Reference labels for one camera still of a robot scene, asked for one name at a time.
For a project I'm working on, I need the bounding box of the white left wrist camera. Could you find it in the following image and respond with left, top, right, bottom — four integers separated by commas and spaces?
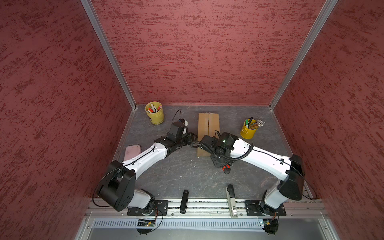
179, 119, 188, 127

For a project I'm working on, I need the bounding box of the aluminium corner post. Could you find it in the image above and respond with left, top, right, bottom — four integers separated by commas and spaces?
269, 0, 338, 112
81, 0, 137, 111

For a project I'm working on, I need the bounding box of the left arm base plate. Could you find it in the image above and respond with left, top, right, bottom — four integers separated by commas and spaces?
127, 200, 169, 216

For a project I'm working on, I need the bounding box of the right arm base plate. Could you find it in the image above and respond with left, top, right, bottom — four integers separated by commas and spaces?
244, 200, 287, 217

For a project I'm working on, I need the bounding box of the aluminium corner post left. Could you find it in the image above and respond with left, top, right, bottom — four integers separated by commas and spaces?
81, 0, 137, 111

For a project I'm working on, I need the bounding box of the coloured pencils bundle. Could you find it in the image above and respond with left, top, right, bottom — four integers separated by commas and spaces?
250, 120, 265, 129

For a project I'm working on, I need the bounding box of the black handle on rail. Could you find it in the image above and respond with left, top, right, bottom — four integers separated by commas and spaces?
180, 190, 189, 214

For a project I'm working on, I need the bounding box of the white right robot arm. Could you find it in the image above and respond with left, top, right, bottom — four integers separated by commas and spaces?
191, 133, 305, 215

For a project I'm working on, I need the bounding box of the aluminium front rail frame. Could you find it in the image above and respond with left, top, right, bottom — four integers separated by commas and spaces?
75, 198, 339, 240

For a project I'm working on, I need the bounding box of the left circuit board with wires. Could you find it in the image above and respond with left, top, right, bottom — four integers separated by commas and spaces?
136, 219, 156, 235

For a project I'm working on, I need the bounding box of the brown cardboard express box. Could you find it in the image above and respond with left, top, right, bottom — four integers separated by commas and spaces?
198, 113, 220, 141

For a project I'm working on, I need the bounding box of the circuit board with wires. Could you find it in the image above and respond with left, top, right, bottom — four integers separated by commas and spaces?
136, 219, 156, 235
263, 219, 279, 235

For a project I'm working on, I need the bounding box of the pink flat case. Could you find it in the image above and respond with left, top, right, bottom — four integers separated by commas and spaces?
123, 145, 141, 162

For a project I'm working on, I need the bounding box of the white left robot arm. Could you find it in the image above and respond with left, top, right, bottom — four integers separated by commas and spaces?
94, 119, 197, 215

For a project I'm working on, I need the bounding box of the right circuit board with wires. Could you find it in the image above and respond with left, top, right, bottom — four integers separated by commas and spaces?
263, 219, 279, 235

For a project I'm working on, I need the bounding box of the aluminium corner post right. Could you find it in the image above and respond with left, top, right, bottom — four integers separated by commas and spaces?
269, 0, 338, 112

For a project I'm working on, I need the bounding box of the red black utility knife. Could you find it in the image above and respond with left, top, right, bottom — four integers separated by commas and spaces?
222, 165, 231, 175

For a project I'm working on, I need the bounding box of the silver latch with black handle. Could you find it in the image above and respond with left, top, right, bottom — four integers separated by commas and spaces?
226, 184, 238, 219

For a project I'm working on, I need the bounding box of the yellow-green pen holder cup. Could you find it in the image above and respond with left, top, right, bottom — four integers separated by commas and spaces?
145, 102, 165, 125

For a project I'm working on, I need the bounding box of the yellow pencil cup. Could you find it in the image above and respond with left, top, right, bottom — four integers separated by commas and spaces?
241, 119, 259, 140

